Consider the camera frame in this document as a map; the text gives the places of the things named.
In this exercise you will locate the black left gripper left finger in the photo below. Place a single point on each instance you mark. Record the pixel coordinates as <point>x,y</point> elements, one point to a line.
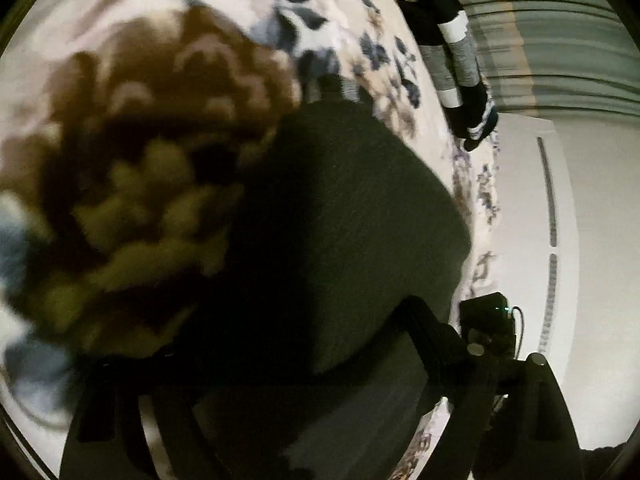
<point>106,438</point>

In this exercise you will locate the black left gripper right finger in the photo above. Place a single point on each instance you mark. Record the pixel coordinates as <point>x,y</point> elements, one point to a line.
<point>495,418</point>

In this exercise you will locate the dark striped sweater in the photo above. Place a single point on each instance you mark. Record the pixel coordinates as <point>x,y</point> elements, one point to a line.
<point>300,364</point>

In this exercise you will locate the white bed footboard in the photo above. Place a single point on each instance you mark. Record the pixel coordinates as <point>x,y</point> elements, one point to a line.
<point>536,240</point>

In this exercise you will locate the striped teal beige curtain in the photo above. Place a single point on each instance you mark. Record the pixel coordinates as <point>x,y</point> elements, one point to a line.
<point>547,58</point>

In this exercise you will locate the black grey white blocked garment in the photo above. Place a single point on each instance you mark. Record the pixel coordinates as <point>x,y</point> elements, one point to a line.
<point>447,48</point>

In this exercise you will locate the floral bed blanket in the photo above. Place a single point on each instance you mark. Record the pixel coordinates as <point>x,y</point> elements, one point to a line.
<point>126,126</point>

